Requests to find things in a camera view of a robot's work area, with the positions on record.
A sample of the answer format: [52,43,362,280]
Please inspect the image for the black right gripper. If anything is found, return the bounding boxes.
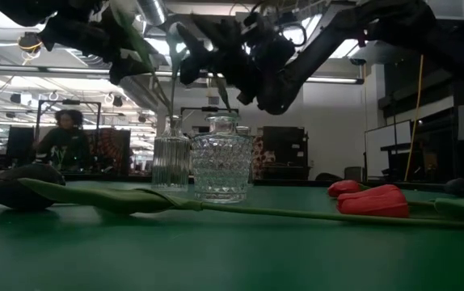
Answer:
[174,13,298,107]

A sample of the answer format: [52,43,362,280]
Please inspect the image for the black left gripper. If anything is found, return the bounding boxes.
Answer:
[37,11,161,86]

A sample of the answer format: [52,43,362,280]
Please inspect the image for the red tulip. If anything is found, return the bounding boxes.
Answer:
[335,183,464,222]
[251,179,373,199]

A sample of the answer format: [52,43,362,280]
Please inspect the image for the ribbed glass vase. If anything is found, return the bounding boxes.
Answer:
[150,115,192,193]

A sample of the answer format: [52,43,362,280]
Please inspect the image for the diamond-textured glass vase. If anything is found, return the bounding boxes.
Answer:
[191,114,253,205]

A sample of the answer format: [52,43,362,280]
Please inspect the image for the long LED light bar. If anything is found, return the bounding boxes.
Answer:
[0,63,365,85]

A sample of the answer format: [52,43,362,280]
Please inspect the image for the black cabinet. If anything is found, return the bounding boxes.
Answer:
[260,125,310,181]

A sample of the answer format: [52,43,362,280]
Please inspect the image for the black monitor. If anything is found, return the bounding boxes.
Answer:
[6,126,35,162]

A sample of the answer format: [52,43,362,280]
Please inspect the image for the grey bin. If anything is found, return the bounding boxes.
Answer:
[344,166,363,182]

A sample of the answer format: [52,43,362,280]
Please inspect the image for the green table mat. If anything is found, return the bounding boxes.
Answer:
[0,180,464,291]

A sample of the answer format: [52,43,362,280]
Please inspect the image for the whiteboard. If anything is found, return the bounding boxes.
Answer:
[364,120,414,179]

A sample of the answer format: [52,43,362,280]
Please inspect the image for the yellow cord reel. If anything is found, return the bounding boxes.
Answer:
[17,32,46,65]

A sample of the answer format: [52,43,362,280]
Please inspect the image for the yellow hanging cable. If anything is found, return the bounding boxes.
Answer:
[403,54,425,182]

